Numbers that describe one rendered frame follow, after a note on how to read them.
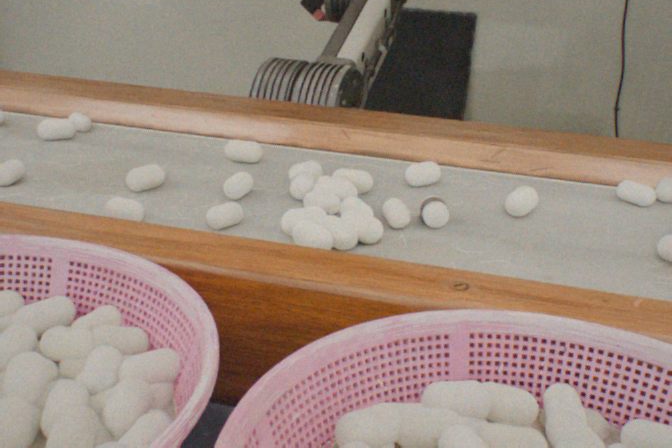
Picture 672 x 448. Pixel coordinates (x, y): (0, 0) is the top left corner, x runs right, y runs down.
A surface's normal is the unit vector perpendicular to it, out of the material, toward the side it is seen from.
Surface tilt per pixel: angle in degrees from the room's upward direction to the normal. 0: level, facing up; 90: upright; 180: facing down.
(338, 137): 45
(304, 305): 90
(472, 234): 0
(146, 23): 90
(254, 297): 90
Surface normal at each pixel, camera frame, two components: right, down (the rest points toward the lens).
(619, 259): 0.06, -0.95
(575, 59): -0.16, 0.30
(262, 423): 0.91, -0.14
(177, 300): -0.76, -0.11
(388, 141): -0.11, -0.46
